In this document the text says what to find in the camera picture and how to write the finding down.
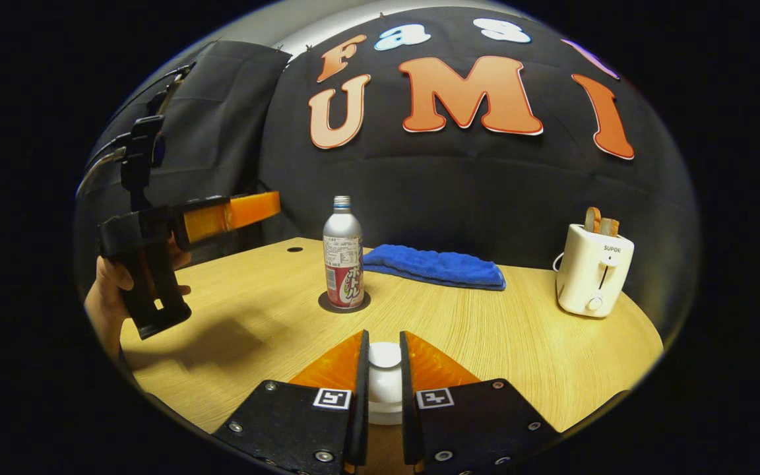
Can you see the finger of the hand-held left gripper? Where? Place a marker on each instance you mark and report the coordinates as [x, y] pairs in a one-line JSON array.
[[215, 214]]

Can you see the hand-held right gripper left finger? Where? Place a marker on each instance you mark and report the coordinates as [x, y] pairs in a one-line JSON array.
[[361, 409]]

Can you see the blue towel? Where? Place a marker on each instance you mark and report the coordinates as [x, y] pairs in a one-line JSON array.
[[433, 264]]

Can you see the toast slice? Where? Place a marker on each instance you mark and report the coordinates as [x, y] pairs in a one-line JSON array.
[[592, 220], [609, 227]]

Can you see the silver water bottle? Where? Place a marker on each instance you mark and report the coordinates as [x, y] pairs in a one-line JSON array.
[[344, 257]]

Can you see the white toaster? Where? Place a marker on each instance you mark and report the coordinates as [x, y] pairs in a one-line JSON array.
[[591, 270]]

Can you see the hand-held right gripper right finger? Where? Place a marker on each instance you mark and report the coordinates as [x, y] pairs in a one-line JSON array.
[[408, 415]]

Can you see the dark round coaster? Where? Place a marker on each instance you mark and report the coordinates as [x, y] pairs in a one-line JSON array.
[[367, 302]]

